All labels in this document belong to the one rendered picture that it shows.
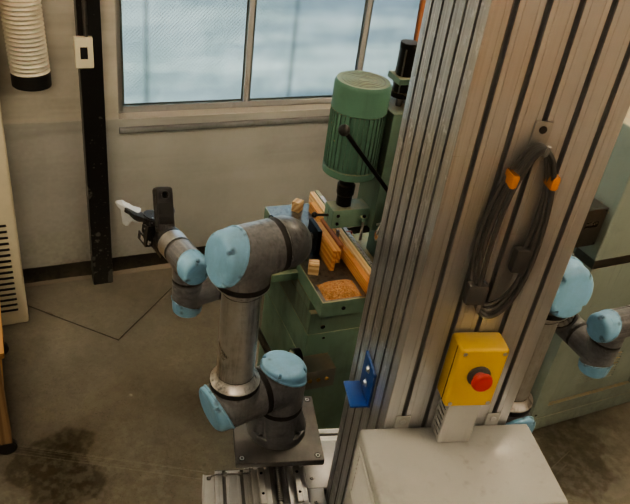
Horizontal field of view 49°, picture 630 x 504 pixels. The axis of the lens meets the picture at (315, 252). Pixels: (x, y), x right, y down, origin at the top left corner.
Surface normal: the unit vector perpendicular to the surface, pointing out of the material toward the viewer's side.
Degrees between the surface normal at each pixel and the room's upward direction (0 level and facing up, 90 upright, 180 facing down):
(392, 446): 0
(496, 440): 0
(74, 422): 0
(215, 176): 90
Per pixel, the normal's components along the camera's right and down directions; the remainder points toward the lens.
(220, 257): -0.79, 0.11
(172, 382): 0.12, -0.83
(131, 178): 0.40, 0.54
